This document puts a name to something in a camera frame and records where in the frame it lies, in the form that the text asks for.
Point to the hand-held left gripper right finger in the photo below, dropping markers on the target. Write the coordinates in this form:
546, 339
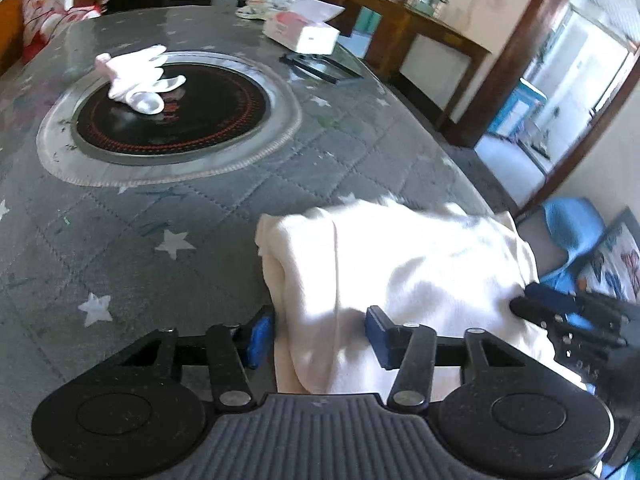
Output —
377, 340

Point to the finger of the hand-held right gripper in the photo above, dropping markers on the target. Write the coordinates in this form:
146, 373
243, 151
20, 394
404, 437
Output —
540, 312
555, 295

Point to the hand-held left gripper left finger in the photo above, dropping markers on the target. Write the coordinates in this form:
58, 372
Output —
260, 340

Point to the cream garment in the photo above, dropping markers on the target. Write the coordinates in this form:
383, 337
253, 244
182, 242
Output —
410, 280

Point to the blue cloth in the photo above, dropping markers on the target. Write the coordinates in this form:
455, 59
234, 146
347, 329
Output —
570, 230

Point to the butterfly print cushion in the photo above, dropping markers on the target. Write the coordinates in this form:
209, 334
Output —
617, 260

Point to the blue low cabinet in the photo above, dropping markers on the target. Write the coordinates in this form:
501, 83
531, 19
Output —
517, 110

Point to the round black induction cooker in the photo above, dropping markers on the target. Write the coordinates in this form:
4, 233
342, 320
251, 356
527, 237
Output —
210, 115

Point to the wooden console table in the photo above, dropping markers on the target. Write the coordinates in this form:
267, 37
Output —
400, 35

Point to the white tissue box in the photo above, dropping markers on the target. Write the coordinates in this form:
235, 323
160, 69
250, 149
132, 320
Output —
305, 32

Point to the glass jar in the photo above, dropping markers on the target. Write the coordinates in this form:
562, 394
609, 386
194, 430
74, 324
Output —
434, 1

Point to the floral cloth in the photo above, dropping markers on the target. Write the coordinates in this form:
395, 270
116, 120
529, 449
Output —
262, 5

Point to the dotted play tent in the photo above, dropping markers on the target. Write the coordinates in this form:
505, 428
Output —
50, 20

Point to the wooden cabinet with shelves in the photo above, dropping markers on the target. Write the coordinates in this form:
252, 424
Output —
10, 30

